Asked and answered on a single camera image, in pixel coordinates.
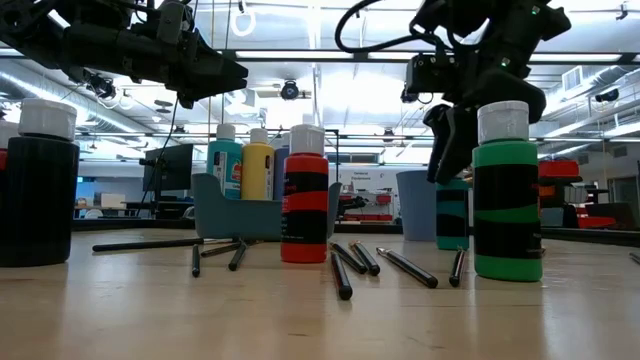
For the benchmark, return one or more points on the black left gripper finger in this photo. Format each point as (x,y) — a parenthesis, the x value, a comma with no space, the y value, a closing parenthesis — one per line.
(220,67)
(215,89)

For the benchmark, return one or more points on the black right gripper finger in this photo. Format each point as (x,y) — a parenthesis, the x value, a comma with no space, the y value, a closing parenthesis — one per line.
(460,145)
(437,130)

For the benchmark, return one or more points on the small sea green paint bottle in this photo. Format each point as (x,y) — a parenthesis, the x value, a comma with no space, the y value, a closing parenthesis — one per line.
(452,220)

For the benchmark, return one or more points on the large teal paint bottle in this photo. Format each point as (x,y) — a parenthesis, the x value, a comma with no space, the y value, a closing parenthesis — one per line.
(222,165)

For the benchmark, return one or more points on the grey-blue plastic cup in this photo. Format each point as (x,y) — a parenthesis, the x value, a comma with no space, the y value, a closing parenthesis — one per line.
(415,210)

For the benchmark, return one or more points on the large yellow paint bottle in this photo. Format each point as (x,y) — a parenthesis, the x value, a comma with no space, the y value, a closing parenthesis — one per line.
(257,170)

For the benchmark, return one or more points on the large purple paint bottle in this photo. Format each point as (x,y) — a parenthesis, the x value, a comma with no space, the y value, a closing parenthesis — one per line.
(281,170)

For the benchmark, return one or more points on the grey-blue plastic caddy tray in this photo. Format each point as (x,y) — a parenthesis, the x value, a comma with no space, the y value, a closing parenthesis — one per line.
(235,217)

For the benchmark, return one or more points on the small black paint bottle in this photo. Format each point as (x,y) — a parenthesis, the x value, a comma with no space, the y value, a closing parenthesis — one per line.
(37,200)

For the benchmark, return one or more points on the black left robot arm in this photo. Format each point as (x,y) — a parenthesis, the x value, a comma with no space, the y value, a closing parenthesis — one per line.
(25,25)

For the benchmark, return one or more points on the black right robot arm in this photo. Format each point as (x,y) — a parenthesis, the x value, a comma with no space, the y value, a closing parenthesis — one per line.
(500,25)

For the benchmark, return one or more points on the black ceiling spotlight pair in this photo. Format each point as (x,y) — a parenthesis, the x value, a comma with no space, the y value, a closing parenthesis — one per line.
(102,86)

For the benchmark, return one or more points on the black computer monitor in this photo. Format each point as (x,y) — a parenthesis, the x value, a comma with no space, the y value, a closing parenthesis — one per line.
(172,167)

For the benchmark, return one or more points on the shelf rack with red bins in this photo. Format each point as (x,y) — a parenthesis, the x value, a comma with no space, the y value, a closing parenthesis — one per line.
(557,168)

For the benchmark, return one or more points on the small black ceiling fixture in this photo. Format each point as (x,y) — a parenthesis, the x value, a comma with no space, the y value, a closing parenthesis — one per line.
(607,95)

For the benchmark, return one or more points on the black and red machine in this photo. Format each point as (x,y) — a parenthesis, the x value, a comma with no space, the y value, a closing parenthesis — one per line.
(352,202)

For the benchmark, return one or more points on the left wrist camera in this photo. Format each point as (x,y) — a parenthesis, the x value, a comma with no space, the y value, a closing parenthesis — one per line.
(171,22)

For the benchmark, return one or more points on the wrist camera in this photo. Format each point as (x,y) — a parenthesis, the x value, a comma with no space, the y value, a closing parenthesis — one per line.
(171,22)
(430,75)

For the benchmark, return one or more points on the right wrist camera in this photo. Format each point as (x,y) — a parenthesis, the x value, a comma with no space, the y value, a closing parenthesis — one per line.
(430,75)

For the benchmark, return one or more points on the round black overhead camera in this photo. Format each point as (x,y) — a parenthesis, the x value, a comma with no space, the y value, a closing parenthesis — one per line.
(289,90)

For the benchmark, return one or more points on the white wall sign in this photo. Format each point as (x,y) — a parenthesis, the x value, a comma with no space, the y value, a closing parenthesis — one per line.
(361,177)

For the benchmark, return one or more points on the black frame beam with lights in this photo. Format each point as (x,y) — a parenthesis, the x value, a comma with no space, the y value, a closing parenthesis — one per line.
(361,56)

